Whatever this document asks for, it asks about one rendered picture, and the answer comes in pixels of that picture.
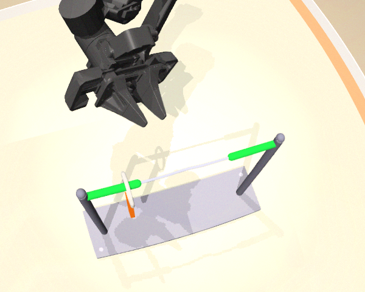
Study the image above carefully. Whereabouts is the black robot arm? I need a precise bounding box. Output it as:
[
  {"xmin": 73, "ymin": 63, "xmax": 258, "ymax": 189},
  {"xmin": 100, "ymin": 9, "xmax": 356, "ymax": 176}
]
[{"xmin": 58, "ymin": 0, "xmax": 177, "ymax": 69}]

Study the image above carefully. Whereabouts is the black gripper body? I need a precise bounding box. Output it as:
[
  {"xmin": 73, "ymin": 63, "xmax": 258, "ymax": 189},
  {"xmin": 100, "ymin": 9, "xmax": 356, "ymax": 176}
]
[{"xmin": 64, "ymin": 33, "xmax": 178, "ymax": 111}]

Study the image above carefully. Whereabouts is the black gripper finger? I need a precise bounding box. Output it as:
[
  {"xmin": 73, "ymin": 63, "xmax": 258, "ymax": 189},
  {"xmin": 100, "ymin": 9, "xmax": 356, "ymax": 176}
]
[
  {"xmin": 132, "ymin": 65, "xmax": 167, "ymax": 120},
  {"xmin": 94, "ymin": 74, "xmax": 148, "ymax": 127}
]

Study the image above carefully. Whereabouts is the orange handle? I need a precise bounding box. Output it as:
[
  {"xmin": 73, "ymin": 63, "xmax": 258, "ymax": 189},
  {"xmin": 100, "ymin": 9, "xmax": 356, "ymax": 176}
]
[{"xmin": 120, "ymin": 171, "xmax": 135, "ymax": 218}]

